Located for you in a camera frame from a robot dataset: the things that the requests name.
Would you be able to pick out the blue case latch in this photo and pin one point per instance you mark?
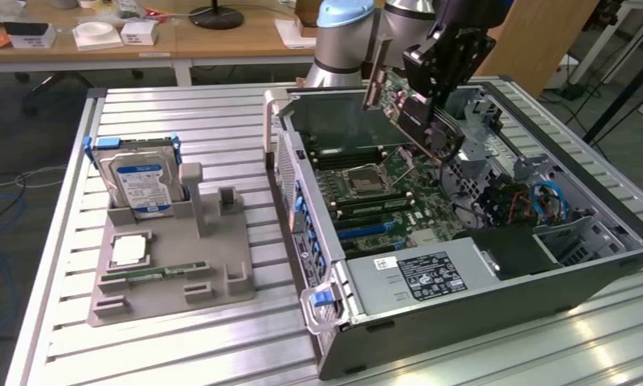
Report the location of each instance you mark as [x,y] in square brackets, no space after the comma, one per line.
[321,299]

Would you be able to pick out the metal socket cover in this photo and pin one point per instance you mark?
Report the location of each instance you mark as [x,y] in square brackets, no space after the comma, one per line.
[393,165]

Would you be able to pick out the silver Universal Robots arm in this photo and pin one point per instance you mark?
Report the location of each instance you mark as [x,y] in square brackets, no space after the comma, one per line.
[342,48]

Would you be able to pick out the white paper booklet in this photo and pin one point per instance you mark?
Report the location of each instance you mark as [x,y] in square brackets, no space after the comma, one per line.
[291,36]

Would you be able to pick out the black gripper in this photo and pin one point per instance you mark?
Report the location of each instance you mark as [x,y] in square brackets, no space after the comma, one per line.
[455,56]

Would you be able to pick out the wooden desk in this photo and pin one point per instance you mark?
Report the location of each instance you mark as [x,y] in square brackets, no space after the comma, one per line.
[58,56]

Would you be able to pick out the graphics card with metal bracket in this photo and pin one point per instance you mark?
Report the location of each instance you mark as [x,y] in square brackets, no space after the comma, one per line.
[415,116]

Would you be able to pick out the brown cardboard box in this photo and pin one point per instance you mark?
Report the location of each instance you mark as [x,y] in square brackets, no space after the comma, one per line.
[306,12]

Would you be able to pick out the white labelled box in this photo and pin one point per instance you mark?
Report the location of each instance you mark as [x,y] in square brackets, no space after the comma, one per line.
[138,34]

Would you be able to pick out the silver CPU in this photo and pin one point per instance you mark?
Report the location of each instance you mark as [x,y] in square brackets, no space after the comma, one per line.
[129,250]

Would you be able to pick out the crumpled plastic bag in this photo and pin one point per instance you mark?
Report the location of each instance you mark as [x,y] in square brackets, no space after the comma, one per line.
[0,8]

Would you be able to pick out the black slanted stand pole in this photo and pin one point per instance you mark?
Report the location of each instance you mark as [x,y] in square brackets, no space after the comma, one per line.
[623,86]

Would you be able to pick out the green motherboard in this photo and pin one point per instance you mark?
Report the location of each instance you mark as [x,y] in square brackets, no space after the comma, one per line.
[397,225]

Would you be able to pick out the black round lamp base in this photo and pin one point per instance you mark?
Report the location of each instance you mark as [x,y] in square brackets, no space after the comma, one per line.
[217,19]

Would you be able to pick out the white box with round dish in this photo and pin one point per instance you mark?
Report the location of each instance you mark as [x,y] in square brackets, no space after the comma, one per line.
[95,36]

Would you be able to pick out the grey parts rack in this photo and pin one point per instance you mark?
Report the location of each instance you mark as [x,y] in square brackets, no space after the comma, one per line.
[177,249]

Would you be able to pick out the grey power supply unit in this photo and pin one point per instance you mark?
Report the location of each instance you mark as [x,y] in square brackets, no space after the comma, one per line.
[374,285]

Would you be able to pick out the green RAM stick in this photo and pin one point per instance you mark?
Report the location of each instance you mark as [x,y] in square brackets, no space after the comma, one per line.
[151,274]

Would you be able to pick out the white box with black lid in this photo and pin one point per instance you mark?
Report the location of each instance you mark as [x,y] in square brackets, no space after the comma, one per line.
[31,40]

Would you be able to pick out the hard disk in blue caddy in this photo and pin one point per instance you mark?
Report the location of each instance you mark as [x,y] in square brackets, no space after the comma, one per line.
[138,185]

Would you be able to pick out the black open PC case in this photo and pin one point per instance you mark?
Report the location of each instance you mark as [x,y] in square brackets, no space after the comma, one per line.
[460,329]

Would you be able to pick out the metal disk bay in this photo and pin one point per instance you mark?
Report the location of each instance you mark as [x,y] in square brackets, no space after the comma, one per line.
[476,161]

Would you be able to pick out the RAM stick with label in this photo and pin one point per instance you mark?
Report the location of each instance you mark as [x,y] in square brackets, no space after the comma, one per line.
[374,207]

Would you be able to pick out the CPU socket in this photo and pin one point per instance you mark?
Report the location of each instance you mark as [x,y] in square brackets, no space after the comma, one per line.
[363,179]

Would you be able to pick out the black office chair base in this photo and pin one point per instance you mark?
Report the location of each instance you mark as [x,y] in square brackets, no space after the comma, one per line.
[53,86]

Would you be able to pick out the blue expansion slot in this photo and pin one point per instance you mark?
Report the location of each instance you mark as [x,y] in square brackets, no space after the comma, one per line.
[363,231]

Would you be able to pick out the wooden cabinet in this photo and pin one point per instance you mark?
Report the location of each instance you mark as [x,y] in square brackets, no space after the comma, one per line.
[540,40]

